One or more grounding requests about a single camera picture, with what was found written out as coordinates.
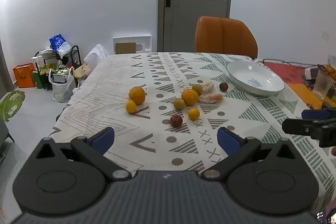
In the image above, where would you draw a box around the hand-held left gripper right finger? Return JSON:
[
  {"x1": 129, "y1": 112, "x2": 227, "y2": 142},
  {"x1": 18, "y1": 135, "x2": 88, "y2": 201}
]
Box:
[{"x1": 202, "y1": 127, "x2": 307, "y2": 182}]

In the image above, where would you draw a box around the red and orange cloth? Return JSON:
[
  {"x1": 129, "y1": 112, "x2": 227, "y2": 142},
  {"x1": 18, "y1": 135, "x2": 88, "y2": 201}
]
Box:
[{"x1": 262, "y1": 61, "x2": 336, "y2": 110}]

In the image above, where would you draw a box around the black cable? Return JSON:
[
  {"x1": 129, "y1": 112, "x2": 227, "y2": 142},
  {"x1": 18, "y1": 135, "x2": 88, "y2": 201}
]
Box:
[{"x1": 262, "y1": 58, "x2": 319, "y2": 68}]

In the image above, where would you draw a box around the white plate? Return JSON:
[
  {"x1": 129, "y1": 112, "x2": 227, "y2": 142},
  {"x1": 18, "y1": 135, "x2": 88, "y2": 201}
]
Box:
[{"x1": 226, "y1": 60, "x2": 285, "y2": 97}]

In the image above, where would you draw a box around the small orange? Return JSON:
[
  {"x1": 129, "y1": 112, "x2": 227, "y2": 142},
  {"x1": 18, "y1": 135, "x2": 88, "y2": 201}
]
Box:
[
  {"x1": 187, "y1": 108, "x2": 200, "y2": 121},
  {"x1": 126, "y1": 99, "x2": 137, "y2": 113}
]

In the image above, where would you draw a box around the patterned white tablecloth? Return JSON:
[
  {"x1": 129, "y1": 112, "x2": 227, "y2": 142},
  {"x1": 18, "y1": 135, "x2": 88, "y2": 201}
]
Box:
[{"x1": 49, "y1": 52, "x2": 336, "y2": 214}]

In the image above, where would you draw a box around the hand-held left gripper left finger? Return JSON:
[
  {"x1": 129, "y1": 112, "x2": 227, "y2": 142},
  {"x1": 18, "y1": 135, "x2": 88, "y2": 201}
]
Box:
[{"x1": 29, "y1": 127, "x2": 132, "y2": 182}]

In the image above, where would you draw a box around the white plastic bag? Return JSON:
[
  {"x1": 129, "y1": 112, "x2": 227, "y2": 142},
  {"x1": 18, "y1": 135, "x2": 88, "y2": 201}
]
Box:
[{"x1": 49, "y1": 67, "x2": 76, "y2": 103}]

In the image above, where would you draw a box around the clear plastic cup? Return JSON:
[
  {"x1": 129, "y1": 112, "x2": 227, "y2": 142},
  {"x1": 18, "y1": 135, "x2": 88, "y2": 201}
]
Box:
[{"x1": 312, "y1": 67, "x2": 334, "y2": 100}]

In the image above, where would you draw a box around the orange leather chair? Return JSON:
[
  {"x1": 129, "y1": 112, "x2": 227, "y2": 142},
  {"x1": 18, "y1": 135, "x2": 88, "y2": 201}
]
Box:
[{"x1": 194, "y1": 16, "x2": 258, "y2": 59}]

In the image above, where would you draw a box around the clear plastic bag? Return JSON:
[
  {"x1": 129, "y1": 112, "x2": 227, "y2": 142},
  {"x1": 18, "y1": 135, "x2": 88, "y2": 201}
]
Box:
[{"x1": 84, "y1": 44, "x2": 109, "y2": 72}]

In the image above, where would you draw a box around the orange box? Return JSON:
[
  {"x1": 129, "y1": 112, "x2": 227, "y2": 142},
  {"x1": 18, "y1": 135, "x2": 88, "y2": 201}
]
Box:
[{"x1": 13, "y1": 63, "x2": 36, "y2": 88}]

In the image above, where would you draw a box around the brown cardboard sheet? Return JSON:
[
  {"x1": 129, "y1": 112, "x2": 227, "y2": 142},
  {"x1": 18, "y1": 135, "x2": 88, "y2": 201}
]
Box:
[{"x1": 115, "y1": 42, "x2": 136, "y2": 54}]

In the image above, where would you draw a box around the green box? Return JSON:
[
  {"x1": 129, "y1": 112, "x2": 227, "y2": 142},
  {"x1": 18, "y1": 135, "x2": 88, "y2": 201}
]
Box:
[{"x1": 32, "y1": 70, "x2": 44, "y2": 89}]

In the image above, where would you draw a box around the green floor mat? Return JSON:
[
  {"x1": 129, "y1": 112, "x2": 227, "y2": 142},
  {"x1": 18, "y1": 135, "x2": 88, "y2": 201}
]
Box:
[{"x1": 0, "y1": 90, "x2": 26, "y2": 123}]

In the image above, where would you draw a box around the beige paper bag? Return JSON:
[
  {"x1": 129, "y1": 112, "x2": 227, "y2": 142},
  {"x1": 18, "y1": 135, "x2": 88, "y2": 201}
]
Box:
[{"x1": 74, "y1": 63, "x2": 88, "y2": 79}]

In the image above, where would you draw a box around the grey door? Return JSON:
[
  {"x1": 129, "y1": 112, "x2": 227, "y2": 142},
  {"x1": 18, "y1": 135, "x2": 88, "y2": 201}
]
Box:
[{"x1": 157, "y1": 0, "x2": 234, "y2": 52}]

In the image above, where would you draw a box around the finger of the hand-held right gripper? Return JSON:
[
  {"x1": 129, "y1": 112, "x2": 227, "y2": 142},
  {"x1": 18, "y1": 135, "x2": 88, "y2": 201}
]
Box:
[
  {"x1": 301, "y1": 109, "x2": 332, "y2": 121},
  {"x1": 282, "y1": 118, "x2": 324, "y2": 136}
]

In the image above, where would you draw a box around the blue and white bag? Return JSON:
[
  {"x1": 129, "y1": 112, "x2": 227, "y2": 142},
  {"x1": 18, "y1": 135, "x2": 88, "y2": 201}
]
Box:
[{"x1": 49, "y1": 34, "x2": 71, "y2": 58}]

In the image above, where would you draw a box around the large orange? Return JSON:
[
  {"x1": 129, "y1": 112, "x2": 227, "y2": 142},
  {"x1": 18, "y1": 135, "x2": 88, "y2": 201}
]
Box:
[
  {"x1": 181, "y1": 89, "x2": 199, "y2": 106},
  {"x1": 128, "y1": 86, "x2": 146, "y2": 105}
]

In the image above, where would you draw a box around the red round fruit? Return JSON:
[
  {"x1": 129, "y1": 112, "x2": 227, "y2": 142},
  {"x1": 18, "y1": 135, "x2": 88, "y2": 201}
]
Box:
[{"x1": 169, "y1": 115, "x2": 183, "y2": 128}]

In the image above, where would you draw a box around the peeled pomelo piece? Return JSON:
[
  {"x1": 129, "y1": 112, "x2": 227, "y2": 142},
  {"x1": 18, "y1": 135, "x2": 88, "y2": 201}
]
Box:
[
  {"x1": 198, "y1": 93, "x2": 223, "y2": 104},
  {"x1": 200, "y1": 82, "x2": 214, "y2": 94}
]

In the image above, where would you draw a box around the white foam packaging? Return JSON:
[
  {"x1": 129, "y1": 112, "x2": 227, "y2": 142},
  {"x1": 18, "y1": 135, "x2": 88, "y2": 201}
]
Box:
[{"x1": 112, "y1": 35, "x2": 152, "y2": 54}]

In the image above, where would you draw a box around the black metal rack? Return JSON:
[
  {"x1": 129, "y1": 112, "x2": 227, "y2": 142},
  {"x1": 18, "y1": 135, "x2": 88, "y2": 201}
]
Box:
[{"x1": 34, "y1": 46, "x2": 82, "y2": 89}]

